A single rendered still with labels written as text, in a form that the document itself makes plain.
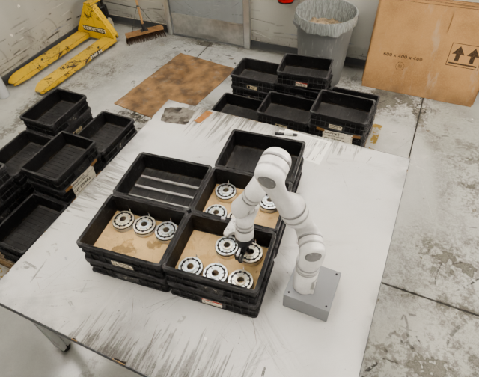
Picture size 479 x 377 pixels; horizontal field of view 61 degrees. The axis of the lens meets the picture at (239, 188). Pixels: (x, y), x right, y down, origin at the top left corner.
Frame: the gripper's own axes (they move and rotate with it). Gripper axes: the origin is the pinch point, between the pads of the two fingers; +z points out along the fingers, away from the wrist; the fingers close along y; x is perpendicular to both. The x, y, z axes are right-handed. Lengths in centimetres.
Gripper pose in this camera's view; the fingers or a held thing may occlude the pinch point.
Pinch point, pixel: (243, 254)
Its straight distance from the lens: 170.8
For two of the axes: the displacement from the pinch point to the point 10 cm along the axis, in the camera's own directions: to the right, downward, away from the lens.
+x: -9.1, -3.1, 2.8
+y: 4.2, -6.6, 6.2
